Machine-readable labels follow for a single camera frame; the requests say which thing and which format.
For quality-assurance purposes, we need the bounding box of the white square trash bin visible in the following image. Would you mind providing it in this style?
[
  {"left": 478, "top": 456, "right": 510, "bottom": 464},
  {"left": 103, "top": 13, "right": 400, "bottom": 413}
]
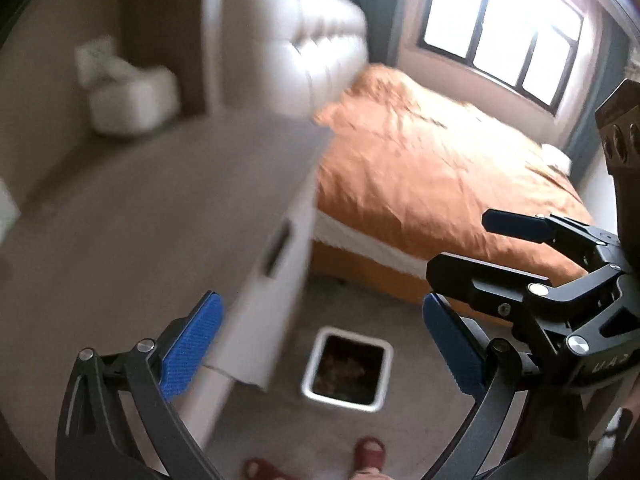
[{"left": 300, "top": 326, "right": 394, "bottom": 414}]

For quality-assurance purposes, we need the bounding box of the black framed window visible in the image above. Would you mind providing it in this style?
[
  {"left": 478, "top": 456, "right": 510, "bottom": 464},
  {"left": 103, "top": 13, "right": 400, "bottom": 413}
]
[{"left": 417, "top": 0, "right": 587, "bottom": 119}]

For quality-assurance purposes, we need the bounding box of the bed with orange base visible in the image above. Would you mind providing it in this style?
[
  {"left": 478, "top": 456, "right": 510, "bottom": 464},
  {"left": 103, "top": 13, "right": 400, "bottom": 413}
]
[{"left": 310, "top": 64, "right": 601, "bottom": 307}]

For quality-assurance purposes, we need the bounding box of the white pillow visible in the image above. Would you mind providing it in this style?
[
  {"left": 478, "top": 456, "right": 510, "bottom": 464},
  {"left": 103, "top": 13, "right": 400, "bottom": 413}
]
[{"left": 541, "top": 144, "right": 572, "bottom": 172}]

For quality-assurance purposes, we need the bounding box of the red slipper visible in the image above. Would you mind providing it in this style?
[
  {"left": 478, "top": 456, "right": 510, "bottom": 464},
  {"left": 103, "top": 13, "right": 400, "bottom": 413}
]
[{"left": 352, "top": 437, "right": 387, "bottom": 480}]

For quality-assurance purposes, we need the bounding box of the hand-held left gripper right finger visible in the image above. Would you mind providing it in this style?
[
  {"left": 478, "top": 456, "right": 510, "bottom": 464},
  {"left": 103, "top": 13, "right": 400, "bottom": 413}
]
[{"left": 421, "top": 293, "right": 542, "bottom": 480}]

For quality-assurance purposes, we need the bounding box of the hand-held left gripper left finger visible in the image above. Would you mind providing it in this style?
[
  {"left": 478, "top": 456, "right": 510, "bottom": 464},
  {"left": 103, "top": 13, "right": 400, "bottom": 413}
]
[{"left": 55, "top": 290, "right": 226, "bottom": 480}]

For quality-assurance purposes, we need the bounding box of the white cabinet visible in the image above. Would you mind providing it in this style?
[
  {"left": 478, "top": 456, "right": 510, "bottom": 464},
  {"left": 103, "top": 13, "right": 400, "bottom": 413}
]
[{"left": 0, "top": 110, "right": 334, "bottom": 397}]

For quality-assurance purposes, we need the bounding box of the white rounded appliance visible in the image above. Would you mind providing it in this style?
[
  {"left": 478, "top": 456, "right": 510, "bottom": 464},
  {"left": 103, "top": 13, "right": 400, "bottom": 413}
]
[{"left": 89, "top": 66, "right": 182, "bottom": 137}]

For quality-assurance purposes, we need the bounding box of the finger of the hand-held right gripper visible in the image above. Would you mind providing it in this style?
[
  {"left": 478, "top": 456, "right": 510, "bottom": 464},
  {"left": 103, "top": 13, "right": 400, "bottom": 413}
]
[
  {"left": 426, "top": 251, "right": 622, "bottom": 357},
  {"left": 481, "top": 209, "right": 624, "bottom": 277}
]

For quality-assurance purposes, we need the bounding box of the dark grey curtain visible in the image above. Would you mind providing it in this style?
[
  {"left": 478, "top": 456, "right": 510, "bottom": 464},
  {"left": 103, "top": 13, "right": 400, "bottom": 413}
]
[
  {"left": 352, "top": 0, "right": 409, "bottom": 67},
  {"left": 567, "top": 25, "right": 632, "bottom": 182}
]

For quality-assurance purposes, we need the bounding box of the white tufted headboard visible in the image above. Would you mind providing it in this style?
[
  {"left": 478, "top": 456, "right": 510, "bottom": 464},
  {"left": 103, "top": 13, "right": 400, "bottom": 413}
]
[{"left": 220, "top": 0, "right": 372, "bottom": 122}]

